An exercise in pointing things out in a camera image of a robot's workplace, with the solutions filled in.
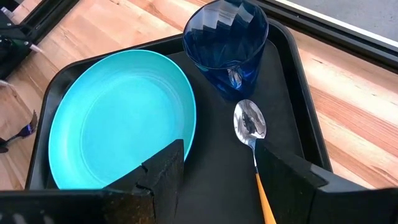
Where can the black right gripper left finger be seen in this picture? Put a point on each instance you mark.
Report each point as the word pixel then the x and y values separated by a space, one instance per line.
pixel 164 174

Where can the blue faceted plastic cup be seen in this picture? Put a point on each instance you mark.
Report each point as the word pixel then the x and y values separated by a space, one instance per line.
pixel 225 43

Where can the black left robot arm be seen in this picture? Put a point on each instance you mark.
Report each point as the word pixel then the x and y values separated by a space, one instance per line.
pixel 14 46

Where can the teal plastic plate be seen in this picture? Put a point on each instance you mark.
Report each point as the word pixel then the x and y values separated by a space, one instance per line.
pixel 118 118

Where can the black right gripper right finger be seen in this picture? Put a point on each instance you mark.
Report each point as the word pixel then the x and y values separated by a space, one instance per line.
pixel 286 183

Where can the black plastic tray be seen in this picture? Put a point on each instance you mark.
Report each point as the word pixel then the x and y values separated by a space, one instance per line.
pixel 217 155

